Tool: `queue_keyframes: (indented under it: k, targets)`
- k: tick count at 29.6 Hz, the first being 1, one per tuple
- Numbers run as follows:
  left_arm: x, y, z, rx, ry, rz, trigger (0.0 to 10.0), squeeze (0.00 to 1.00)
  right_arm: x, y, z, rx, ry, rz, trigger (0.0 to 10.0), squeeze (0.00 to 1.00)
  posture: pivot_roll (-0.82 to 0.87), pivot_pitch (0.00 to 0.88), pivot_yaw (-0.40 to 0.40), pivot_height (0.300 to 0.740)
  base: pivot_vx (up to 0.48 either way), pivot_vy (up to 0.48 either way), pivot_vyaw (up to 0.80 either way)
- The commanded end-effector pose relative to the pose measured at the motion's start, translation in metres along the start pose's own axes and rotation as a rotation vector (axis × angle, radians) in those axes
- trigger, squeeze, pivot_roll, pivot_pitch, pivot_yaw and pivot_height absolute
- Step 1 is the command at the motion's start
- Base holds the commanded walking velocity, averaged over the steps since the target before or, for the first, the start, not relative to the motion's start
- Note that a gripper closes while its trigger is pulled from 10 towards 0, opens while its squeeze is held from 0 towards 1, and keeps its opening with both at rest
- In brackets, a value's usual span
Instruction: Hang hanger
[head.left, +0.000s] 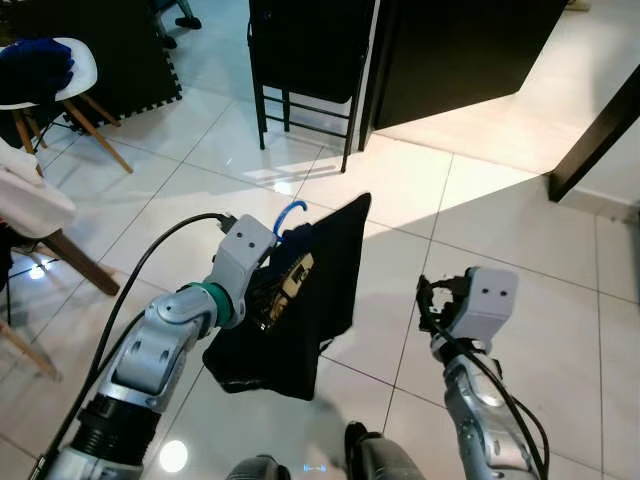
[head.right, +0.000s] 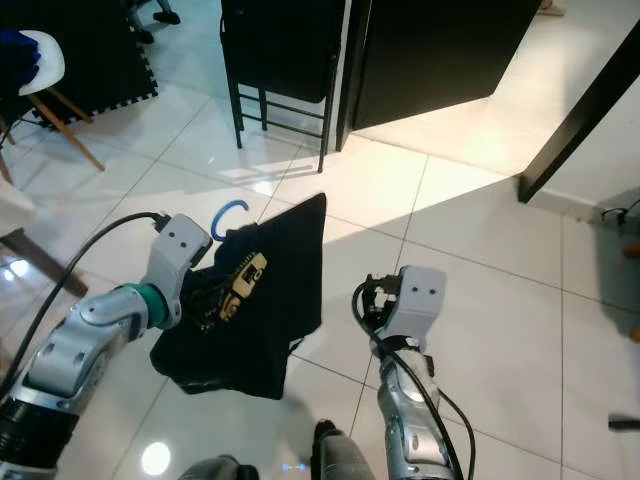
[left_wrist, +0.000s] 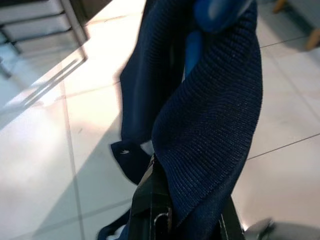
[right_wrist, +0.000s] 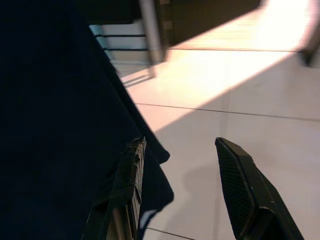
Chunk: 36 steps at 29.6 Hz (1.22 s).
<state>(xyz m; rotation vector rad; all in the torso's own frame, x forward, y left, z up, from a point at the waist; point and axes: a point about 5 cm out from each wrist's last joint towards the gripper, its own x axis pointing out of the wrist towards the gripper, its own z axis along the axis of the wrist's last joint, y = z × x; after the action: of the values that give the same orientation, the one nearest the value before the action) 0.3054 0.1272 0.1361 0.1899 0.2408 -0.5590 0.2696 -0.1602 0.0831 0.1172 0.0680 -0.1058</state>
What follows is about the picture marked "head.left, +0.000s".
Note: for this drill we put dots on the navy shirt gold print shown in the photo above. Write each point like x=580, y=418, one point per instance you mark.
x=320, y=330

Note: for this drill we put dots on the blue plastic hanger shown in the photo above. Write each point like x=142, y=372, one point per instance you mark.
x=281, y=218

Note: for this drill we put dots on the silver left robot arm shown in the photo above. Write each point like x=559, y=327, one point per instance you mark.
x=160, y=345

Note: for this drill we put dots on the right robot leg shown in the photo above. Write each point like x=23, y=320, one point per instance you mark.
x=385, y=460

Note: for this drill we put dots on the robot leg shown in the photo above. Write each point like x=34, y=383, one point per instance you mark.
x=258, y=470
x=385, y=460

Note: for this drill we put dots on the left robot leg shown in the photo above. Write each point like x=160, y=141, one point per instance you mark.
x=258, y=470

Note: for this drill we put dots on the black cabinet panel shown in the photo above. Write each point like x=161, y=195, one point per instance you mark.
x=460, y=60

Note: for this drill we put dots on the black folding chair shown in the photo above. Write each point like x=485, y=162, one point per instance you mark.
x=310, y=50

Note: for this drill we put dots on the black shoe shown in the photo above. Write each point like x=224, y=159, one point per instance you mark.
x=188, y=21

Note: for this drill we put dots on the black foam puzzle mat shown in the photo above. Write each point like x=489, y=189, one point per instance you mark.
x=110, y=40

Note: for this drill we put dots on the navy blue cloth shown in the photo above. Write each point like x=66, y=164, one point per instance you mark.
x=35, y=70

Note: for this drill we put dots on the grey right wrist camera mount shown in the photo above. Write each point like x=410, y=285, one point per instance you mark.
x=490, y=300

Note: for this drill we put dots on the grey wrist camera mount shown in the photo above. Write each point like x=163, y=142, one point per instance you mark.
x=245, y=250
x=490, y=300

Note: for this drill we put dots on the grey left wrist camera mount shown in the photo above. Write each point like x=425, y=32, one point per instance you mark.
x=245, y=250

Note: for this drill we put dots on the black door frame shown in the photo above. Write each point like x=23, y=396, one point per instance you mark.
x=590, y=145

